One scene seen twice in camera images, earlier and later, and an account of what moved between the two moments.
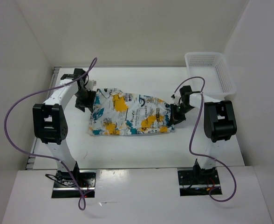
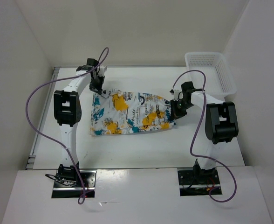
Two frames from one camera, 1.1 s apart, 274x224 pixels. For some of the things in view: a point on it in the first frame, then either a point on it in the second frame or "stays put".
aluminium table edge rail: x=53 y=83 stays put
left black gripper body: x=85 y=98 → x=95 y=85
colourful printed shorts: x=116 y=113 stays put
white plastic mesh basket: x=214 y=67 stays put
